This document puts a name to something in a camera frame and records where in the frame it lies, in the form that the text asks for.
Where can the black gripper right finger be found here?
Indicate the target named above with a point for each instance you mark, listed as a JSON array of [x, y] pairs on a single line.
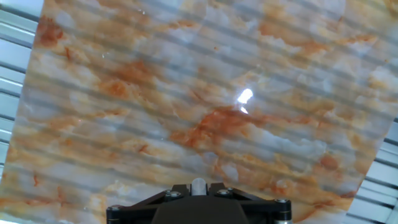
[[269, 213]]

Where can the orange marble pattern mat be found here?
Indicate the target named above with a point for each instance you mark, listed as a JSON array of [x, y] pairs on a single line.
[[217, 93]]

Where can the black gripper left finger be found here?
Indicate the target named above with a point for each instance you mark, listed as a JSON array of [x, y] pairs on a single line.
[[133, 213]]

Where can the clear plastic pipette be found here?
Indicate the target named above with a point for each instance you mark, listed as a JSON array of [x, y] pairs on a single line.
[[199, 186]]

